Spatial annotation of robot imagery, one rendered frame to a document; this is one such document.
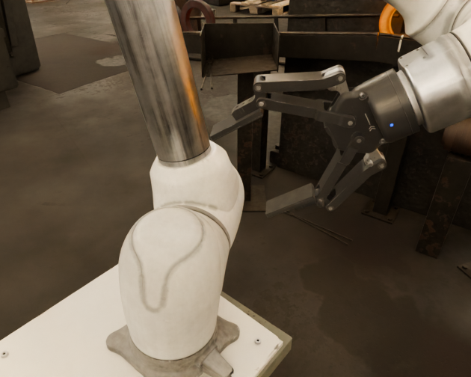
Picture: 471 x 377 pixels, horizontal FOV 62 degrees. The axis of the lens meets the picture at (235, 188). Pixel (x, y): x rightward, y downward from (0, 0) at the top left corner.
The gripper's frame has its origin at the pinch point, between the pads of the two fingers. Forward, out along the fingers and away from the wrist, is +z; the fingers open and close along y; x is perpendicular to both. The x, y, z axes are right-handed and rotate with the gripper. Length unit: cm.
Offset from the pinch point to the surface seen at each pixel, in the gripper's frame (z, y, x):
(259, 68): 13, -15, -92
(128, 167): 101, -33, -116
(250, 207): 45, -65, -88
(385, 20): -30, -25, -102
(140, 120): 113, -30, -173
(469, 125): -38, -55, -70
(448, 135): -32, -56, -70
